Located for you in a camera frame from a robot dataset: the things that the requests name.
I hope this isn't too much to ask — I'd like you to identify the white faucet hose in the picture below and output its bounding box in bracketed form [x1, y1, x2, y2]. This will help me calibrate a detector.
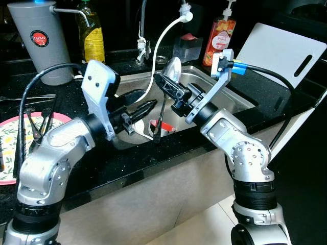
[134, 3, 194, 106]

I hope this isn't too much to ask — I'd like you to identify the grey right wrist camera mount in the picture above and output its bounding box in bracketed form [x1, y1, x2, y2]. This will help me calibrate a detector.
[185, 50, 236, 125]

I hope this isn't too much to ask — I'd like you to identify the silver metal fork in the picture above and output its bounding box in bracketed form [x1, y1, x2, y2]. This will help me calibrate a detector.
[0, 94, 56, 103]

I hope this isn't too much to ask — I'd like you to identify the white cutting board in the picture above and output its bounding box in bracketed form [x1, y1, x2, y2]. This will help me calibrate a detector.
[235, 23, 327, 89]

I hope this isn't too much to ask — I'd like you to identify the peach soap pump bottle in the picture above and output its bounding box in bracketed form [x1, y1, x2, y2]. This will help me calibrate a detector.
[203, 0, 238, 67]

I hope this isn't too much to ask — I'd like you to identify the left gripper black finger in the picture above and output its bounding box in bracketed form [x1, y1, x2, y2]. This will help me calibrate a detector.
[130, 101, 158, 123]
[122, 91, 146, 105]

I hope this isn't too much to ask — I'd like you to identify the grey water jug red badge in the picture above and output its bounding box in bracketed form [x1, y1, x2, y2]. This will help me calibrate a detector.
[8, 0, 93, 86]

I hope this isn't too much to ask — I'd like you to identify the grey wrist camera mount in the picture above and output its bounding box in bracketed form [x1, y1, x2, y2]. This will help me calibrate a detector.
[82, 60, 121, 141]
[185, 50, 236, 125]

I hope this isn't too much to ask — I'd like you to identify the yellow cooking oil bottle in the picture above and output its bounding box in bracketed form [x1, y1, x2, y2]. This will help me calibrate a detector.
[76, 0, 107, 65]

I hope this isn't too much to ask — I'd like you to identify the clear plastic sponge holder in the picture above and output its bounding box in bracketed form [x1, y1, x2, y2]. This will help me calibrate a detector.
[172, 33, 204, 63]

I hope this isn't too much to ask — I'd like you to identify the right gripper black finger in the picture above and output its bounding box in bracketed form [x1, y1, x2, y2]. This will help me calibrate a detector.
[154, 73, 179, 92]
[159, 84, 183, 103]

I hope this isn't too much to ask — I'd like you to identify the floral plate with pink rim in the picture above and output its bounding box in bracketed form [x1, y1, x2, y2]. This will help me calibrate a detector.
[0, 113, 73, 186]

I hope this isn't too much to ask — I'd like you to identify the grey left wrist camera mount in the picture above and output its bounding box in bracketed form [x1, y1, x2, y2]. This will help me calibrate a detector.
[82, 60, 121, 141]

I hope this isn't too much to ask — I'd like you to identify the beige counter cabinet front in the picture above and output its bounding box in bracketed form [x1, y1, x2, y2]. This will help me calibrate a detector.
[54, 102, 327, 245]

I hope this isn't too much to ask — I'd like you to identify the stainless steel sink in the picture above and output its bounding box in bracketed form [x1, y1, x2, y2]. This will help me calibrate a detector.
[110, 65, 256, 152]

